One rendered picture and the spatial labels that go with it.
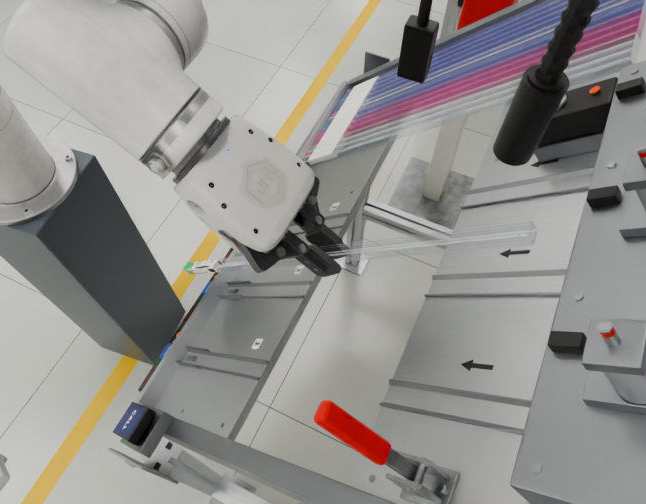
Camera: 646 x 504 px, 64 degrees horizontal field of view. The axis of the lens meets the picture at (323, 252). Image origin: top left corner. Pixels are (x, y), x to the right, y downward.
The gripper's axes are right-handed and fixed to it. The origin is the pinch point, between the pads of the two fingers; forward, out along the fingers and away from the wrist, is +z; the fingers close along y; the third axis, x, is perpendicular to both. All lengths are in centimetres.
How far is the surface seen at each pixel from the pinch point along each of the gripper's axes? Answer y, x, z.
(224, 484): -21, 58, 30
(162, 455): -22.4, 34.4, 8.1
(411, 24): 7.3, -19.4, -10.6
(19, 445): -36, 119, 2
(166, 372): -13.6, 28.9, 0.7
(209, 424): -17.8, 14.8, 4.3
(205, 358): -10.3, 23.7, 2.7
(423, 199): 83, 77, 55
